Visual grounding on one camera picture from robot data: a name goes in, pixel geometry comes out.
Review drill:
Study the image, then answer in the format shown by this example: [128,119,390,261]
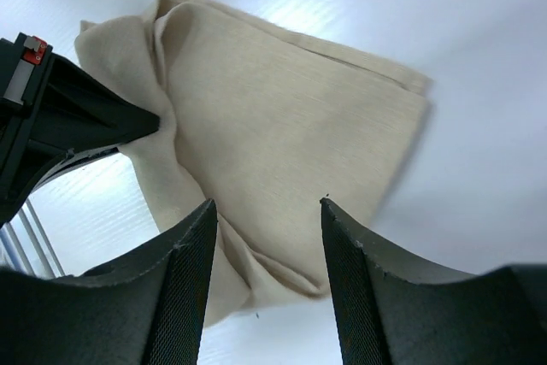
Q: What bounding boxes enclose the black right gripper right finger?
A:
[321,198,546,364]

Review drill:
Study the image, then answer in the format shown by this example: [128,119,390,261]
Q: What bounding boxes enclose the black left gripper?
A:
[1,32,160,223]

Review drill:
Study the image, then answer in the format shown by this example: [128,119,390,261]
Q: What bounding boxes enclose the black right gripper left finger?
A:
[1,200,217,364]

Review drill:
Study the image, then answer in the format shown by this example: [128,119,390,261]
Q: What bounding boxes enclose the beige cloth napkin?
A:
[74,0,429,325]

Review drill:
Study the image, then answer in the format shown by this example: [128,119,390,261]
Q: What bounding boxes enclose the aluminium mounting rail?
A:
[1,200,65,279]

